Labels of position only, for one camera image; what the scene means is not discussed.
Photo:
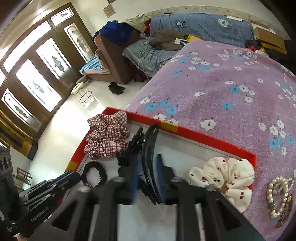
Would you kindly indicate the purple floral blanket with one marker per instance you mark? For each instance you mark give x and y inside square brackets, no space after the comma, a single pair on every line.
[235,95]

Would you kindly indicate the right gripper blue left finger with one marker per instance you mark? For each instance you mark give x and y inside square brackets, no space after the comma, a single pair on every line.
[91,214]

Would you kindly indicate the red tray box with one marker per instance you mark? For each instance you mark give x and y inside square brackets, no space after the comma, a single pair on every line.
[199,209]

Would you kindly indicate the wooden glass door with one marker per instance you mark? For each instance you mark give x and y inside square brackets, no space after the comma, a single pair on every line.
[42,52]

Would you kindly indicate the blue covered sofa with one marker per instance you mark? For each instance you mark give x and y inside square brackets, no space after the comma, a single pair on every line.
[208,27]

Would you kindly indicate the brown armchair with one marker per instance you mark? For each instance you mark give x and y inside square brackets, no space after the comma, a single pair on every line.
[116,68]

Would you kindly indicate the black hair claw clip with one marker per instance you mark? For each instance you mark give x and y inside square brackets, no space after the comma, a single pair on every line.
[138,166]

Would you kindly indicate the black shoes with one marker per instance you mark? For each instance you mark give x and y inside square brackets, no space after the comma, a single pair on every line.
[115,88]

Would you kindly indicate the yellow bag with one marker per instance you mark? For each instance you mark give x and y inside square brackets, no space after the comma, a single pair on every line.
[185,40]

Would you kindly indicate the red plaid scrunchie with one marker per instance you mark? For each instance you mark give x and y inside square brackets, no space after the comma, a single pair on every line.
[108,135]

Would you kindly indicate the white cherry scrunchie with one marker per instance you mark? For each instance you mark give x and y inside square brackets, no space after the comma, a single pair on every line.
[230,176]

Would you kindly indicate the cardboard box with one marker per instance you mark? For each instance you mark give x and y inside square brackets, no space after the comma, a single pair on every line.
[270,40]

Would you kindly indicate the blue jacket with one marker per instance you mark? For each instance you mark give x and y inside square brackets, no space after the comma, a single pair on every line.
[118,33]

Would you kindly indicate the wire stand stool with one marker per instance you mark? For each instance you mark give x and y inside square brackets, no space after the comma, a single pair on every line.
[81,92]

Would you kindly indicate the olive green jacket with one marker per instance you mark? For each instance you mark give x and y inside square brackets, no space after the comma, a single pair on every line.
[164,40]

